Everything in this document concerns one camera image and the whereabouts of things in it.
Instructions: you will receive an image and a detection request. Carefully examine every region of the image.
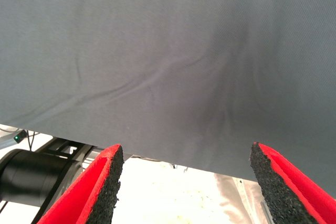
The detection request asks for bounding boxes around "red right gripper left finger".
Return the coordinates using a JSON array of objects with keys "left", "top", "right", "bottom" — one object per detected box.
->
[{"left": 36, "top": 144, "right": 124, "bottom": 224}]

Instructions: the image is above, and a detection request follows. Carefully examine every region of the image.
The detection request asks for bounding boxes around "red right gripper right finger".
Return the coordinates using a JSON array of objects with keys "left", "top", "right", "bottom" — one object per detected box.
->
[{"left": 249, "top": 142, "right": 336, "bottom": 224}]

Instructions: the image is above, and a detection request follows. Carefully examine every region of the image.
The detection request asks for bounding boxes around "black cylindrical robot joint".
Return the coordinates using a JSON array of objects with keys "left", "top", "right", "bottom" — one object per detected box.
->
[{"left": 0, "top": 148, "right": 85, "bottom": 209}]

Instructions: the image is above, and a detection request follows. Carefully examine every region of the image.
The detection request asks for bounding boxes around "grey box with green light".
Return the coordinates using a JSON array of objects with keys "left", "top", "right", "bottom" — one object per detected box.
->
[{"left": 0, "top": 129, "right": 28, "bottom": 153}]

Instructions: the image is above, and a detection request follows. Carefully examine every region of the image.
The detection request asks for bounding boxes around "dark grey table cloth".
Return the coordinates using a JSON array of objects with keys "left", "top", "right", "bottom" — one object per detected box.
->
[{"left": 0, "top": 0, "right": 336, "bottom": 198}]

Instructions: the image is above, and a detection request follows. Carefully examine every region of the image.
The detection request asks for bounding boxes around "thin black hanging cable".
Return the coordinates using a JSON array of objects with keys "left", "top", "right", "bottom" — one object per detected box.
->
[{"left": 26, "top": 130, "right": 40, "bottom": 152}]

